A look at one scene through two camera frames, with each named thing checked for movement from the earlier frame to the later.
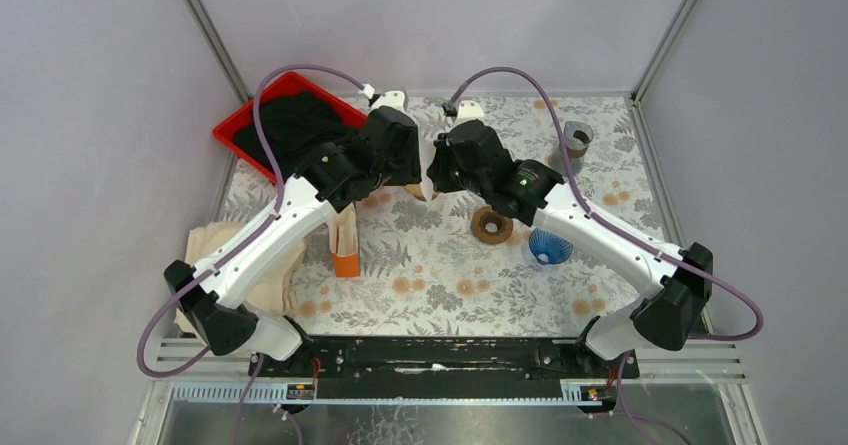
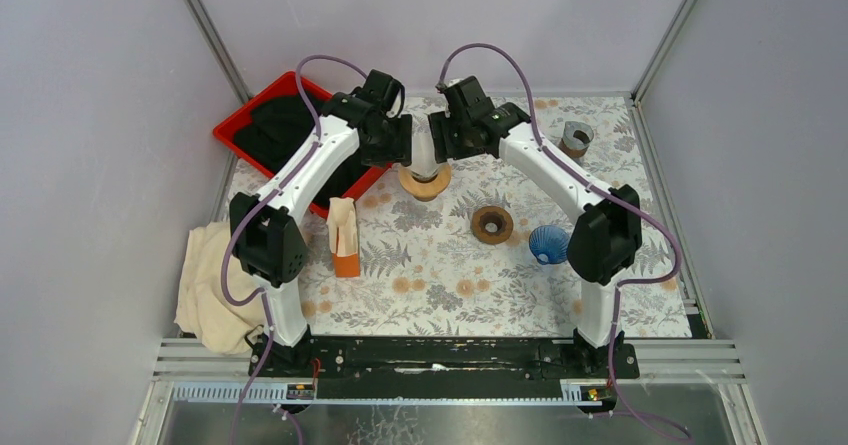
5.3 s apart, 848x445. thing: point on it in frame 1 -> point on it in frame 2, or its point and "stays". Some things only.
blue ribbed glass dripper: [547, 247] stays
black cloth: [293, 126] stays
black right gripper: [436, 171] -> [440, 123]
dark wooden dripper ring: [487, 215] stays
